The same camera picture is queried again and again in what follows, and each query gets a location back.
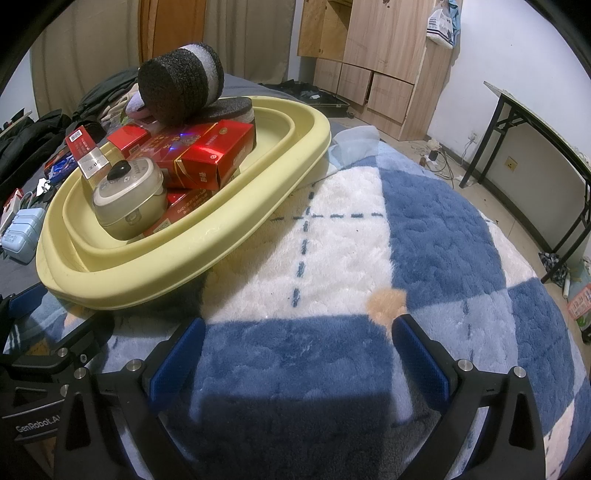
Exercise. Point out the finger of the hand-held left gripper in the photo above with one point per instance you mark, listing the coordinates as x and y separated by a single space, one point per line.
25 302
69 341

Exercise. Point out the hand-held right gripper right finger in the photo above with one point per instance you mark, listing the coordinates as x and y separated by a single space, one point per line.
420 357

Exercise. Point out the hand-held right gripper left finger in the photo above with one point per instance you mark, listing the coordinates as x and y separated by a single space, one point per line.
178 360

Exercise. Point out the yellow plastic basin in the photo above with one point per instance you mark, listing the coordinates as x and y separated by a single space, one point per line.
184 263

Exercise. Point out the red box gold emblem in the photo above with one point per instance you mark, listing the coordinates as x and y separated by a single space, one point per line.
182 205

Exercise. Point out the slim red box silver end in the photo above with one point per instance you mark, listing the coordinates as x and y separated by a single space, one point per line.
87 150

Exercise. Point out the red box gold stripe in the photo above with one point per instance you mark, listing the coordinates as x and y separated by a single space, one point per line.
129 138

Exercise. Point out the large glossy red box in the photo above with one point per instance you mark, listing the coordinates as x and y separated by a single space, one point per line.
207 147

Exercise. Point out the black foam roll grey band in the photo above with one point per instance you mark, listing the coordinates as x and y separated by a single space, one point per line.
178 85
231 110

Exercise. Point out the light blue ribbed case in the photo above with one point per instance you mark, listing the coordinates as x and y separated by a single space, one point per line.
23 235

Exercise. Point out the red white small box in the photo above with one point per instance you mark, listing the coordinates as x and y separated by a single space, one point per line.
13 203

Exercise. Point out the blue white plaid blanket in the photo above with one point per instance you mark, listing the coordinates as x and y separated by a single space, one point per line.
346 277

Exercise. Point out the blue snack packet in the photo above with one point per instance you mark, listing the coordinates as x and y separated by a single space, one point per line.
60 168

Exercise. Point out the black cloth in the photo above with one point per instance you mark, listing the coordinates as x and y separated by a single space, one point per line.
23 143

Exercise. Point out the dark patterned cloth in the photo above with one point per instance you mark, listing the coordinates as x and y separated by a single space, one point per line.
551 263

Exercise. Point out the pink bag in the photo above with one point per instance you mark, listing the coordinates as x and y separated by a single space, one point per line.
582 300

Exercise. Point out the beige cloth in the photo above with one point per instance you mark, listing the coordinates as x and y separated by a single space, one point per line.
115 110

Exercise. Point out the dark green jacket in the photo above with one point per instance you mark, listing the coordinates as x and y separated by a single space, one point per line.
106 90

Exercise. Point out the black folding table white top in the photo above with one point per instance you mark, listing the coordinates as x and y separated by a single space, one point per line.
545 138

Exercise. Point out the beige curtain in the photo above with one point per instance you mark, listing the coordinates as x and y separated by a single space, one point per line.
92 46

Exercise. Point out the black equipment case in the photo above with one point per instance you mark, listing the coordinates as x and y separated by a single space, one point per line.
314 94

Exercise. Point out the orange wooden door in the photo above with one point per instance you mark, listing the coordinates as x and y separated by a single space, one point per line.
171 27

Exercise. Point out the wooden wardrobe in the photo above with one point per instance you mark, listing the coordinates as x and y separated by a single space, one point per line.
378 46

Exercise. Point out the white printed bag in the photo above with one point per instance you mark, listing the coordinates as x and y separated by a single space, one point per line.
443 23

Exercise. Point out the yellowed wall socket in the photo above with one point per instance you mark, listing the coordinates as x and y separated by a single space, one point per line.
510 164

